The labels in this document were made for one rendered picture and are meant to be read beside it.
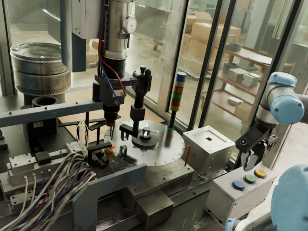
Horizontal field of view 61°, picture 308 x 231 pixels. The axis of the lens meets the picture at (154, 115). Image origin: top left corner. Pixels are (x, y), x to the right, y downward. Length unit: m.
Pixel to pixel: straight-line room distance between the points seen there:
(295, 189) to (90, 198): 0.56
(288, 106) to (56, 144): 0.93
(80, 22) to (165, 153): 0.55
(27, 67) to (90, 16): 0.72
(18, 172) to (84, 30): 0.56
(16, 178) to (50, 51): 0.85
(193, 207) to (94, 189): 0.47
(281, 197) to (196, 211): 0.67
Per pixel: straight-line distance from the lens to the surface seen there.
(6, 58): 1.85
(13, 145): 1.41
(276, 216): 0.48
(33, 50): 1.68
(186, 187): 1.18
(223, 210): 1.06
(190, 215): 1.09
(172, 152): 1.03
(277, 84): 0.85
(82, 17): 0.81
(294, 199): 0.44
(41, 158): 1.08
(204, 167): 1.22
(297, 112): 0.76
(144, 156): 0.98
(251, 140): 0.89
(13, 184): 1.09
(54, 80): 1.49
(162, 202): 1.01
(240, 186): 1.04
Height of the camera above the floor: 1.54
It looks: 28 degrees down
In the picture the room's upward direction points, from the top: 9 degrees clockwise
